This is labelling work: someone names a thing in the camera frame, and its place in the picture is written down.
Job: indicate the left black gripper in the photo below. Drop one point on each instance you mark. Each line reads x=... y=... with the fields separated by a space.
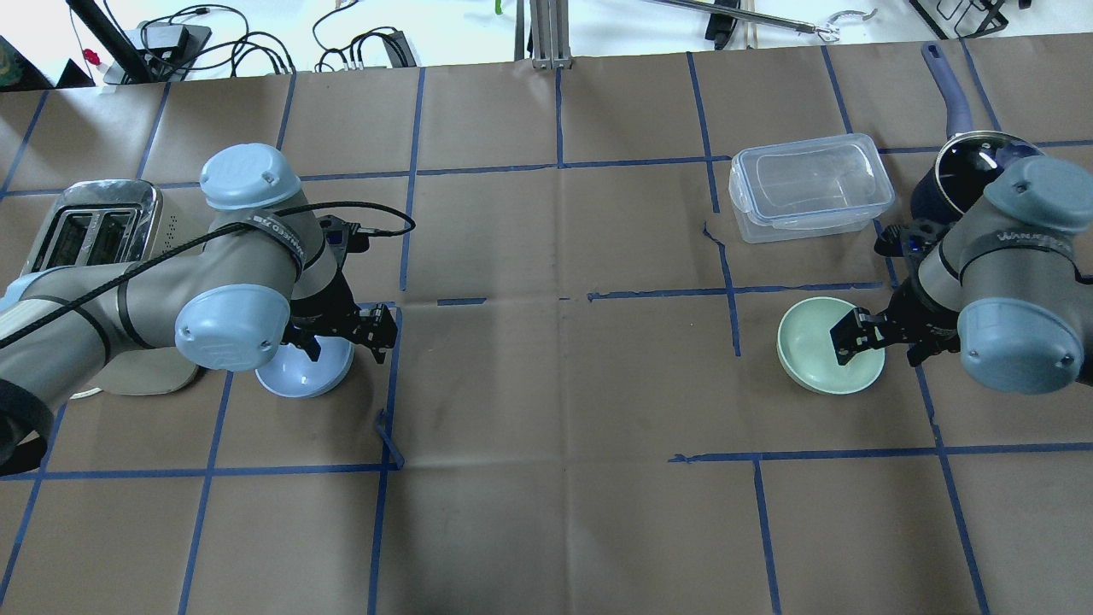
x=331 y=305

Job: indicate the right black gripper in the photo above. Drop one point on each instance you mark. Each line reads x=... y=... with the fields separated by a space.
x=920 y=318

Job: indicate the green bowl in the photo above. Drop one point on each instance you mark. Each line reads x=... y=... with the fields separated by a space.
x=807 y=353

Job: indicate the blue bowl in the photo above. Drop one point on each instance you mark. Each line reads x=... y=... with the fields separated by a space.
x=292 y=374

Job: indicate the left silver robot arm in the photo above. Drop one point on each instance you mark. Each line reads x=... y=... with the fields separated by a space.
x=264 y=275

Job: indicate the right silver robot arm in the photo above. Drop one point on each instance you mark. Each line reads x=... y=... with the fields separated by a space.
x=1000 y=286

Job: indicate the clear plastic food container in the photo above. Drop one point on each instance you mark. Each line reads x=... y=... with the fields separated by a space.
x=811 y=188

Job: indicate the dark blue saucepan with lid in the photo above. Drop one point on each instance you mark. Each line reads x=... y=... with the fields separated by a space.
x=970 y=159

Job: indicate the cream and chrome toaster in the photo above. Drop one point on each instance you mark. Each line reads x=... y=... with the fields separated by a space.
x=100 y=222

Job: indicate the black power adapter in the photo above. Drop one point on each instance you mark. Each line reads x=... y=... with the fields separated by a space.
x=399 y=51

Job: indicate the metal reacher rod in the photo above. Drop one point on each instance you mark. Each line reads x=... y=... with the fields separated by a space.
x=829 y=31

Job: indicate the black monitor base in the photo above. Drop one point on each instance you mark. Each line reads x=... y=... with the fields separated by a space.
x=169 y=51

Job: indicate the black wire stand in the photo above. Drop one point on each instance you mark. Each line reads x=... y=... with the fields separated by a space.
x=948 y=20

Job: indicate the aluminium frame post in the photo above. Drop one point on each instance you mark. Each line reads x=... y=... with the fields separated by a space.
x=542 y=34

